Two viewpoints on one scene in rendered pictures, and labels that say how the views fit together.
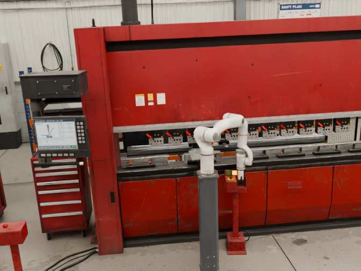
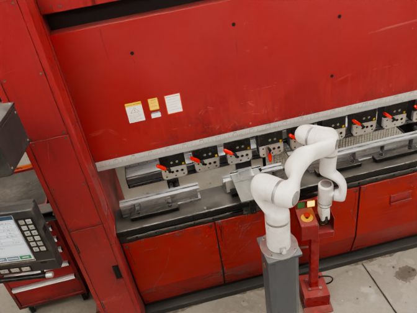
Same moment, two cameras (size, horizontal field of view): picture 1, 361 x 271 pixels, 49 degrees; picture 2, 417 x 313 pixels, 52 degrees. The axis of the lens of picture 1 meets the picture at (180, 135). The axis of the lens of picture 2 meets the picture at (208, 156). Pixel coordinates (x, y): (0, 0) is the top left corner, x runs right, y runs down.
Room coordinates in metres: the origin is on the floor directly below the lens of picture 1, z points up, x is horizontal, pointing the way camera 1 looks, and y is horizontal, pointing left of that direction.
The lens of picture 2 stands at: (1.81, 0.09, 2.66)
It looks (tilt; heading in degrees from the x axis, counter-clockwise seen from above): 35 degrees down; 359
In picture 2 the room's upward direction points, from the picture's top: 9 degrees counter-clockwise
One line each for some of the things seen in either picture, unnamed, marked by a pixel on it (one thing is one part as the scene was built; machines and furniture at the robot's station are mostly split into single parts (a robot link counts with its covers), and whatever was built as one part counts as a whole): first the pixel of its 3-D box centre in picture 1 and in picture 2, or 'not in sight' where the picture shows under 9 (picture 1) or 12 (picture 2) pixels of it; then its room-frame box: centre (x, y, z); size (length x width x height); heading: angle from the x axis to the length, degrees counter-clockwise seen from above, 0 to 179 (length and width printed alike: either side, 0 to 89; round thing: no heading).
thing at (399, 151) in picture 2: (290, 155); (395, 153); (3.98, -1.17, 0.89); 0.30 x 0.05 x 0.03; 95
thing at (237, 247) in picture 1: (236, 243); (314, 293); (3.64, -0.53, 0.06); 0.25 x 0.20 x 0.12; 178
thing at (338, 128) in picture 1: (341, 124); not in sight; (4.09, -1.74, 1.18); 0.15 x 0.09 x 0.17; 95
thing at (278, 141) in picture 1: (228, 145); (288, 140); (4.29, -0.54, 0.93); 2.30 x 0.14 x 0.10; 95
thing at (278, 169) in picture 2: (202, 156); (252, 177); (3.96, -0.22, 0.92); 0.39 x 0.06 x 0.10; 95
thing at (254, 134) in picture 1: (250, 130); (331, 126); (4.00, -0.74, 1.18); 0.15 x 0.09 x 0.17; 95
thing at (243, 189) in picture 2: (199, 155); (250, 185); (3.80, -0.18, 1.00); 0.26 x 0.18 x 0.01; 5
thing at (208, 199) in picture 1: (208, 223); (282, 305); (3.29, -0.23, 0.50); 0.18 x 0.18 x 1.00; 6
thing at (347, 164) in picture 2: (254, 157); (337, 167); (3.95, -0.78, 0.89); 0.30 x 0.05 x 0.03; 95
